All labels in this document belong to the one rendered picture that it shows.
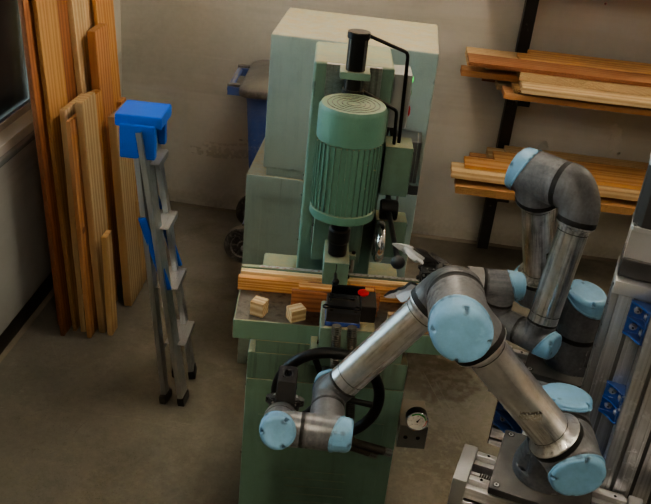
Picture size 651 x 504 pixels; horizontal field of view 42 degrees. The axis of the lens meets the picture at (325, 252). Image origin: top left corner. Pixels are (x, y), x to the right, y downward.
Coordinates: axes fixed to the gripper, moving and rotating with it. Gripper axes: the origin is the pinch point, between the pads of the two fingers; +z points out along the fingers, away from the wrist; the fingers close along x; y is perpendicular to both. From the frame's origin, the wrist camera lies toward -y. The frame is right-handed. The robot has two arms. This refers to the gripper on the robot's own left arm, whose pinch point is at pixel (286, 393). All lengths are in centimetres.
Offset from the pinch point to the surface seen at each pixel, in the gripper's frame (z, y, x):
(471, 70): 192, -129, 62
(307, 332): 19.6, -13.6, 2.9
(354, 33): 9, -92, 6
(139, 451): 99, 44, -54
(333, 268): 23.5, -31.4, 7.8
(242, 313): 20.7, -16.5, -15.1
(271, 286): 31.0, -24.1, -8.9
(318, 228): 33, -42, 2
